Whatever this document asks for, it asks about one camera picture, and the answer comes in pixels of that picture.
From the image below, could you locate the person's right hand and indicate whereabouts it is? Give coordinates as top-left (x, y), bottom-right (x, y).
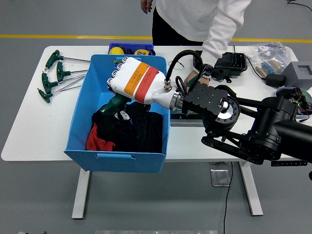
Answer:
top-left (140, 0), bottom-right (153, 15)

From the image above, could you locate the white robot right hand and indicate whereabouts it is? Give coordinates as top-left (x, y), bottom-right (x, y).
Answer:
top-left (106, 57), bottom-right (180, 122)

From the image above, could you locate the large green T-handle hex key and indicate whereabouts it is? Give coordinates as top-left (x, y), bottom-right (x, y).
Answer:
top-left (99, 94), bottom-right (129, 116)

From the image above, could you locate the green grey hex key rack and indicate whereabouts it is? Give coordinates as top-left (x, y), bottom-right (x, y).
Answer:
top-left (170, 109), bottom-right (204, 127)

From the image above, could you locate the large light blue plastic box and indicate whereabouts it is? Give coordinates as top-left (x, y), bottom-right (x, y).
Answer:
top-left (63, 54), bottom-right (171, 174)

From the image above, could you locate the grey foam box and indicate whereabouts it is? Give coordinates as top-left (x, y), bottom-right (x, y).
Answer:
top-left (282, 61), bottom-right (312, 88)

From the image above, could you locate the small dark blue bin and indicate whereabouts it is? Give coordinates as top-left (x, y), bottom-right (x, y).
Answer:
top-left (107, 42), bottom-right (156, 57)

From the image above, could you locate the yellow ball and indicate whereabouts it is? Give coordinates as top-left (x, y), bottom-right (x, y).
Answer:
top-left (109, 46), bottom-right (125, 56)

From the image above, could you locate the person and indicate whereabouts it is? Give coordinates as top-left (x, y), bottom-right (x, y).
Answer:
top-left (140, 0), bottom-right (252, 59)

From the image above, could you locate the black cloth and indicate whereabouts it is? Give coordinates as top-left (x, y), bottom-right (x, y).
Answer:
top-left (91, 102), bottom-right (163, 154)

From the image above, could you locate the red cloth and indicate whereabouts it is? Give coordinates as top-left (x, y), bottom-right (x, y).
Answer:
top-left (85, 122), bottom-right (116, 152)

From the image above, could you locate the black plastic housing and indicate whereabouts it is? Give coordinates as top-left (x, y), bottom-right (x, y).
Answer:
top-left (214, 52), bottom-right (248, 83)

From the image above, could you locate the metal floor plate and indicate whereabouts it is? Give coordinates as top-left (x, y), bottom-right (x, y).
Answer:
top-left (210, 169), bottom-right (232, 187)

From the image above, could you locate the white table leg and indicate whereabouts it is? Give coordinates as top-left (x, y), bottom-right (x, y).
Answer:
top-left (238, 161), bottom-right (264, 216)
top-left (71, 168), bottom-right (91, 220)

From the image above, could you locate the clear bag of parts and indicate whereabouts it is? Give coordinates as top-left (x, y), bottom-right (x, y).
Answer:
top-left (247, 41), bottom-right (292, 76)

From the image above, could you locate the black power adapter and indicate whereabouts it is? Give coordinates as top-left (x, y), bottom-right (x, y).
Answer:
top-left (265, 73), bottom-right (286, 88)

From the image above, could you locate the light blue parts tray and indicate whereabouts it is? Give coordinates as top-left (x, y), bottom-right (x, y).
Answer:
top-left (276, 86), bottom-right (312, 116)

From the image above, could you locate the black table control panel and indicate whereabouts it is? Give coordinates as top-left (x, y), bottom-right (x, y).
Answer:
top-left (270, 160), bottom-right (309, 167)

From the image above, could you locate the bead bracelet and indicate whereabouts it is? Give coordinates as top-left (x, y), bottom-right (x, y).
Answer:
top-left (194, 69), bottom-right (213, 79)

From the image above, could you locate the black adapter cord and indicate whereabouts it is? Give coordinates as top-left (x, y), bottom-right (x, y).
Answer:
top-left (233, 45), bottom-right (267, 79)

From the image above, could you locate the black floor cable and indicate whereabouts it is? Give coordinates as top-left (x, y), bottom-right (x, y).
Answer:
top-left (223, 161), bottom-right (234, 234)
top-left (286, 0), bottom-right (312, 12)

